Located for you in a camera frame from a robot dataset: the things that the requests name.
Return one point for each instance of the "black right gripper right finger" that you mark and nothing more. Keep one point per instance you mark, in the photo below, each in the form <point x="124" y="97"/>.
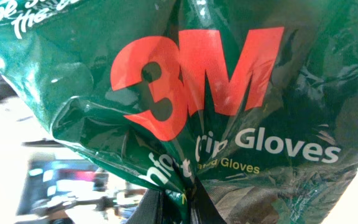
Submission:
<point x="202" y="209"/>

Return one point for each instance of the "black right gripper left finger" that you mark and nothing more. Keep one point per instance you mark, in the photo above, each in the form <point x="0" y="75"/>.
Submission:
<point x="150" y="209"/>

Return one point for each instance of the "green 3M gloves packet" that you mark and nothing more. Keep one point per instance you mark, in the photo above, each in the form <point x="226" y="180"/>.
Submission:
<point x="257" y="99"/>

